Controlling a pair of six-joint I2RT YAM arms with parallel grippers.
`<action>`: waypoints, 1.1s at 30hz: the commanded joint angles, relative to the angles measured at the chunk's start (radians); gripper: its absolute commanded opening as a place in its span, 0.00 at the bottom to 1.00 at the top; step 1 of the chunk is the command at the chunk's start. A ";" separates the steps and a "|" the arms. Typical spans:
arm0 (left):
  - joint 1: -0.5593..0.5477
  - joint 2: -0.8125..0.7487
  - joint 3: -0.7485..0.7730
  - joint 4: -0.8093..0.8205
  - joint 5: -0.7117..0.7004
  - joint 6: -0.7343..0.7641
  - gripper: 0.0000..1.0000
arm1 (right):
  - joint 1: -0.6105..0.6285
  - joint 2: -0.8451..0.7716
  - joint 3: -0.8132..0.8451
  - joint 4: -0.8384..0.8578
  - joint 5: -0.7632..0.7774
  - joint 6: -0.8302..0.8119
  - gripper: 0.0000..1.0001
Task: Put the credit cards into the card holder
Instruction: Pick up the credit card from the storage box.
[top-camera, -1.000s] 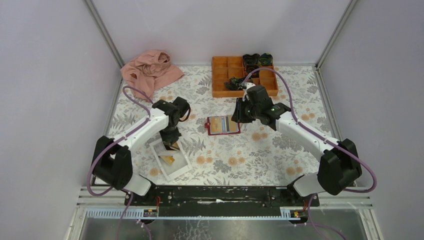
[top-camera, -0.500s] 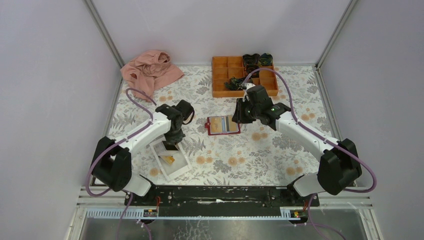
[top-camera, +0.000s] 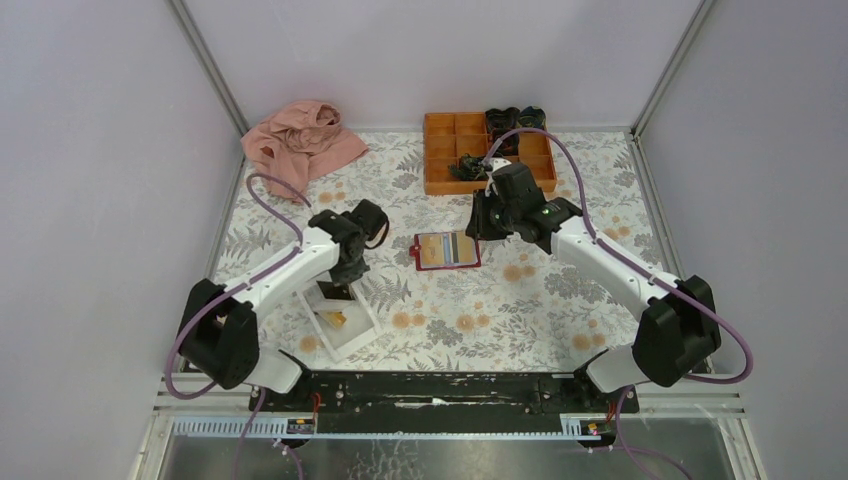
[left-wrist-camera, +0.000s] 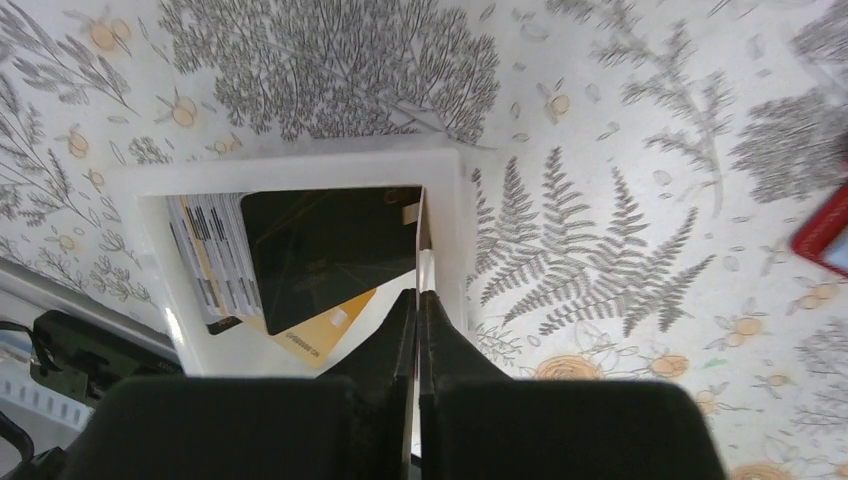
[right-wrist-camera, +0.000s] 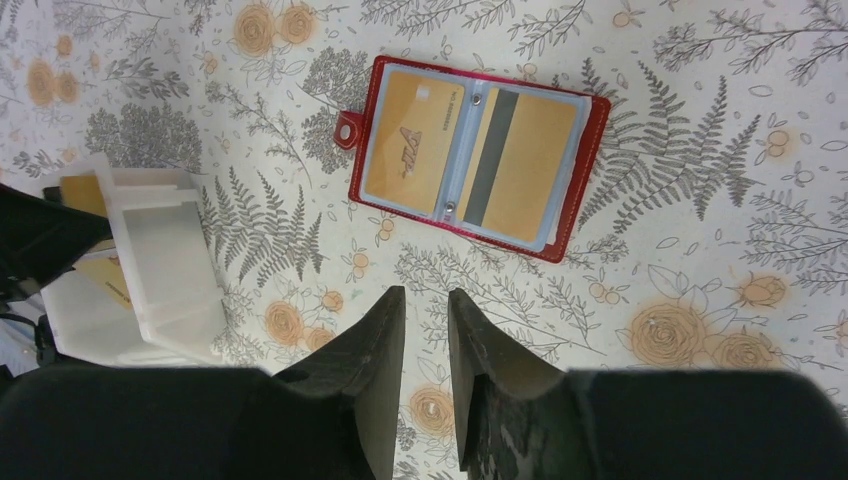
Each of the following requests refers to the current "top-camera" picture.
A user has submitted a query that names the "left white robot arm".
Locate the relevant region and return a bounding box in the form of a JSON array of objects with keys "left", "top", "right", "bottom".
[{"left": 168, "top": 200, "right": 389, "bottom": 411}]

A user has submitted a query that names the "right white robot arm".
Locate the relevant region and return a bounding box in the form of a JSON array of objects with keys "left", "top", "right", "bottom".
[{"left": 466, "top": 158, "right": 721, "bottom": 412}]

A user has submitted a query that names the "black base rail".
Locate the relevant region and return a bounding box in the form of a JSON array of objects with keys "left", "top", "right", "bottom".
[{"left": 249, "top": 370, "right": 640, "bottom": 435}]

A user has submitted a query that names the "green rolled belt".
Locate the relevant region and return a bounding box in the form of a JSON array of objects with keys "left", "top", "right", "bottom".
[{"left": 517, "top": 106, "right": 547, "bottom": 130}]

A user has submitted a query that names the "black rolled belt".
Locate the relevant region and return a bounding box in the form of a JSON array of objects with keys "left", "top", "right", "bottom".
[{"left": 484, "top": 107, "right": 520, "bottom": 135}]

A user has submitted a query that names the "gold VIP card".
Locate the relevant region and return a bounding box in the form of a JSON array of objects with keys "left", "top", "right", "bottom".
[{"left": 419, "top": 234, "right": 445, "bottom": 268}]

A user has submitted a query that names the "white plastic card box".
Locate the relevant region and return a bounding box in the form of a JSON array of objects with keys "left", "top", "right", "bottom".
[{"left": 295, "top": 274, "right": 383, "bottom": 362}]

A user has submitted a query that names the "camouflage rolled belt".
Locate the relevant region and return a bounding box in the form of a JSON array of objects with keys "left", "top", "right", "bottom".
[{"left": 448, "top": 154, "right": 491, "bottom": 182}]

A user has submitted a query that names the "floral table mat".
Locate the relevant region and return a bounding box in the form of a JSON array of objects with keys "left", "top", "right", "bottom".
[{"left": 214, "top": 132, "right": 637, "bottom": 371}]

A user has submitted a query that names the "pink crumpled cloth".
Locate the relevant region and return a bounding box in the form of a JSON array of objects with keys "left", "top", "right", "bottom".
[{"left": 241, "top": 100, "right": 368, "bottom": 202}]

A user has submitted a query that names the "loose gold card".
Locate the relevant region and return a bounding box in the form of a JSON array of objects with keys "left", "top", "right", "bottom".
[{"left": 319, "top": 311, "right": 347, "bottom": 329}]

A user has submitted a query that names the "red card holder wallet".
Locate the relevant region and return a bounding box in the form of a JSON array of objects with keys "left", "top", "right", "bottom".
[{"left": 408, "top": 231, "right": 482, "bottom": 271}]

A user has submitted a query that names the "orange compartment tray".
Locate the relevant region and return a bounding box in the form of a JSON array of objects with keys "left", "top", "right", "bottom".
[{"left": 423, "top": 112, "right": 558, "bottom": 196}]

